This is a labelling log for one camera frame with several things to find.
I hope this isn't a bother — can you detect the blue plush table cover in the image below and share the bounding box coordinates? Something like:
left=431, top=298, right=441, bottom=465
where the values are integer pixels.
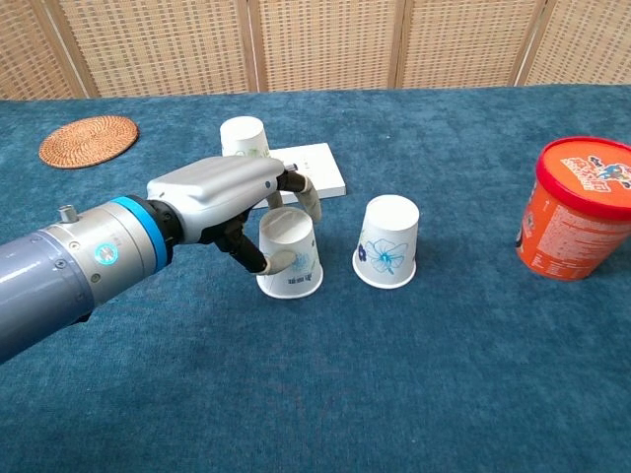
left=0, top=84, right=631, bottom=473

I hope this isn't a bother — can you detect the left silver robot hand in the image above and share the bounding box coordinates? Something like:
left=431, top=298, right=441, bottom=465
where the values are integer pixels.
left=146, top=156, right=322, bottom=276

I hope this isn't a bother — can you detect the round woven rattan coaster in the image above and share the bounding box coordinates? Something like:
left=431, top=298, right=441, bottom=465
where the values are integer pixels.
left=37, top=115, right=140, bottom=169

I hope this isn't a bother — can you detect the white cup green flower print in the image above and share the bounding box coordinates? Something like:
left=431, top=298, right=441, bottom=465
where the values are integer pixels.
left=219, top=116, right=271, bottom=159

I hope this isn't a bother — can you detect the orange tub with red lid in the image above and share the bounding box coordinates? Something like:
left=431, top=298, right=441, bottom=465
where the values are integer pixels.
left=515, top=136, right=631, bottom=283

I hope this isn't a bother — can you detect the white cup blue dandelion print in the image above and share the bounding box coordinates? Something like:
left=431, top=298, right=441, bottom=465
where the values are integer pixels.
left=255, top=206, right=324, bottom=301

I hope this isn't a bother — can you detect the woven bamboo screen panel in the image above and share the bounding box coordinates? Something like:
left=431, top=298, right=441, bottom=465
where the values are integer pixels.
left=512, top=0, right=631, bottom=88
left=245, top=0, right=410, bottom=94
left=0, top=0, right=100, bottom=101
left=388, top=0, right=551, bottom=90
left=43, top=0, right=260, bottom=99

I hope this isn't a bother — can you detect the white cup blue flower print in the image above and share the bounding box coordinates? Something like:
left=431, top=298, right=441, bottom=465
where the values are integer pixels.
left=352, top=194, right=421, bottom=290

